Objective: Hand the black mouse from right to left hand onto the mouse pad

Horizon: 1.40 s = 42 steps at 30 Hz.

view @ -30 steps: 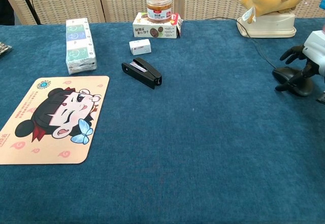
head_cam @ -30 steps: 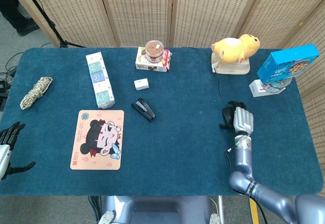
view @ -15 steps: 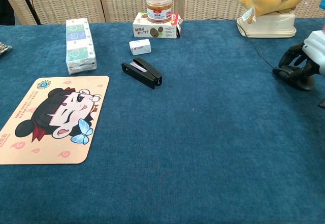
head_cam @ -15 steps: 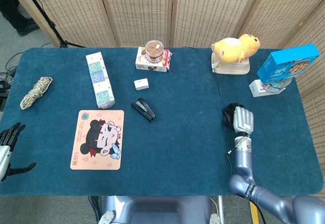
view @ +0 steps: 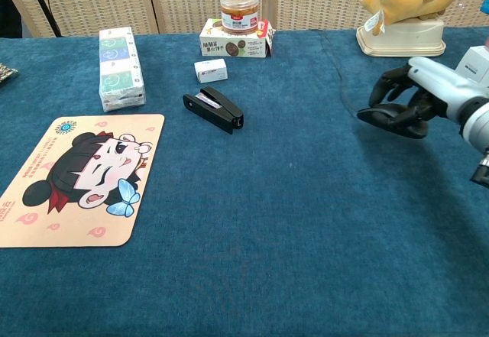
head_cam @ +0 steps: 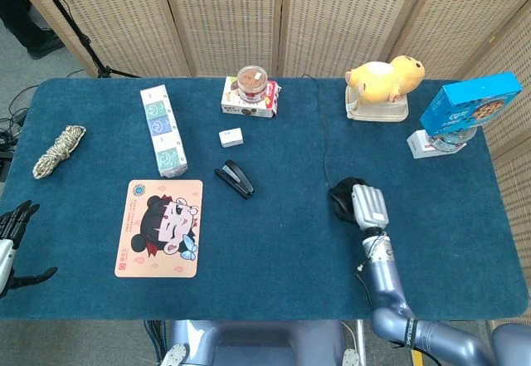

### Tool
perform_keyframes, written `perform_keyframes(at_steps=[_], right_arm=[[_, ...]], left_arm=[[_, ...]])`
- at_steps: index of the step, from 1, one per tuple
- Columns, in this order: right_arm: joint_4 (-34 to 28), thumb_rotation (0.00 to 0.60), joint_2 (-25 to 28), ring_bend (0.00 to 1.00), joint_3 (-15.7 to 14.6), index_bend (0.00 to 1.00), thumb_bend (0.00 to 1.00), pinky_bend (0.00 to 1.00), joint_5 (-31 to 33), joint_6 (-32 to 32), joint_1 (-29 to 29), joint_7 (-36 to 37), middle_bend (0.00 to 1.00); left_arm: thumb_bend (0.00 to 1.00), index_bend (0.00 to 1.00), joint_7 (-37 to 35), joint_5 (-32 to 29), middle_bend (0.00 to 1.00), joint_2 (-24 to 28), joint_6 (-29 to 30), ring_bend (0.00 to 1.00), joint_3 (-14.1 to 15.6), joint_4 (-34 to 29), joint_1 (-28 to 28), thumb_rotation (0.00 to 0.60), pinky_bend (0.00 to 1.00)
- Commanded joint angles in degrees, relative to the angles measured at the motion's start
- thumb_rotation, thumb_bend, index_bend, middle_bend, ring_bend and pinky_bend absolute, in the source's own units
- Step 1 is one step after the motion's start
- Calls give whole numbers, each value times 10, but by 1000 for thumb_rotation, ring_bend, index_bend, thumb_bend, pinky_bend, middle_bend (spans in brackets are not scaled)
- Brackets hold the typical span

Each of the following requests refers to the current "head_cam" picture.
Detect coiled braided rope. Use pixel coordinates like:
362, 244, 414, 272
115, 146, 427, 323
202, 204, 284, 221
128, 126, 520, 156
32, 124, 87, 180

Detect blue-grey robot torso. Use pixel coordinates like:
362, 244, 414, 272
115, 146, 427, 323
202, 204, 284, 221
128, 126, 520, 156
159, 320, 366, 366

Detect person in dark clothes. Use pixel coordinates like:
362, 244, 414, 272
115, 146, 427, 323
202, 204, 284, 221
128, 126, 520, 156
0, 0, 66, 61

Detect cartoon girl mouse pad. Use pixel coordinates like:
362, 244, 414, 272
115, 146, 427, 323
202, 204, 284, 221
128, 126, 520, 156
114, 179, 204, 279

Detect blue table cloth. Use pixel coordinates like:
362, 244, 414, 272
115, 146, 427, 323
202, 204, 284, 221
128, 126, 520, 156
0, 76, 524, 321

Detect thin black cable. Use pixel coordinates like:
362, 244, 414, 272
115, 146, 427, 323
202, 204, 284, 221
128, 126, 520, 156
301, 73, 338, 188

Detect blue cereal box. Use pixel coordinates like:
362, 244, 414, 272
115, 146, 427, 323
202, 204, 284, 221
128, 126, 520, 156
418, 71, 524, 138

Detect yellow plush toy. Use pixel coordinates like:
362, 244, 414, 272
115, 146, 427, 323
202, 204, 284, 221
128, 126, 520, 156
345, 55, 426, 104

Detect clear jar red label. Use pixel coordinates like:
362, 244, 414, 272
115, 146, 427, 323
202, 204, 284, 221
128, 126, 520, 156
236, 65, 270, 102

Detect cream plastic lunch box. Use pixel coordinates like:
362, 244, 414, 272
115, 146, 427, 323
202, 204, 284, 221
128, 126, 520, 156
344, 84, 410, 123

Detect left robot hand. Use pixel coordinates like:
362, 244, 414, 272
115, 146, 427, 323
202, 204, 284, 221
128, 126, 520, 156
0, 199, 59, 299

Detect black floor cables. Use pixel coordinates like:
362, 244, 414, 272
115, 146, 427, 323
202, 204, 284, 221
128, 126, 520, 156
0, 83, 41, 183

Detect black stapler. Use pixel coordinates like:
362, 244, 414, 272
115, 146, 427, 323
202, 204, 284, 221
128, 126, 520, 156
213, 159, 256, 200

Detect woven folding screen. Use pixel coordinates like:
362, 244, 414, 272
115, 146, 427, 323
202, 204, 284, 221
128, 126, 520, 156
6, 0, 531, 366

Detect long white tissue pack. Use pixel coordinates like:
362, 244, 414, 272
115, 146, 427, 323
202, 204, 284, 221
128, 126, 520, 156
139, 84, 189, 178

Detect red and white snack pack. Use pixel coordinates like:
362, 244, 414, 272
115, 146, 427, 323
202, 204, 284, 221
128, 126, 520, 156
264, 80, 280, 118

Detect white cookie snack box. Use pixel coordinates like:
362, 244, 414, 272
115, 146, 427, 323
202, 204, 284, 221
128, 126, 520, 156
220, 76, 277, 120

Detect black tripod stand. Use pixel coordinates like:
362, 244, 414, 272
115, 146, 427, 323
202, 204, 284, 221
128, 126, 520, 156
28, 0, 142, 79

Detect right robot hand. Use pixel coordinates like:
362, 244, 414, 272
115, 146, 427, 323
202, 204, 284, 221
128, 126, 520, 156
338, 177, 391, 231

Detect black computer mouse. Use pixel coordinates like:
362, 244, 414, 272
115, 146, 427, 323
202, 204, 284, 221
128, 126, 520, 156
329, 178, 358, 222

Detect small white staple box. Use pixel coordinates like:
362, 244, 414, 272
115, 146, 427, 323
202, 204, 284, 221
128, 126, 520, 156
218, 127, 245, 149

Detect white cardboard box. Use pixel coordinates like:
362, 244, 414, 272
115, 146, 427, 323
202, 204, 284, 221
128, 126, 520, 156
406, 129, 448, 159

